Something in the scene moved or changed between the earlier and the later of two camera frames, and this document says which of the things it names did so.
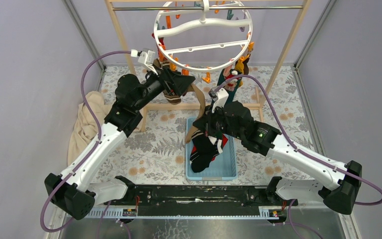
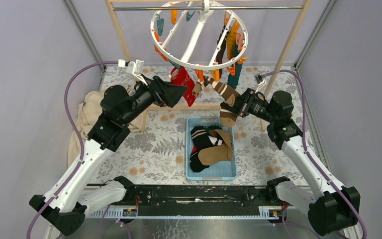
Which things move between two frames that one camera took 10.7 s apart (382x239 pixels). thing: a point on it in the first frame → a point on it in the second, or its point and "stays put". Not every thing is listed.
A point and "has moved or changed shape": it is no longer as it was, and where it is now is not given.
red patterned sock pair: (161, 41) → (178, 75)
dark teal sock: (231, 93) → (233, 81)
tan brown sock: (193, 87) → (223, 153)
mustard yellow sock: (239, 67) → (231, 40)
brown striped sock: (174, 99) → (227, 95)
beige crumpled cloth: (85, 130) stays put
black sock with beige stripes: (204, 148) stays put
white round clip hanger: (203, 36) has moved or changed shape
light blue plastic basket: (223, 167) stays put
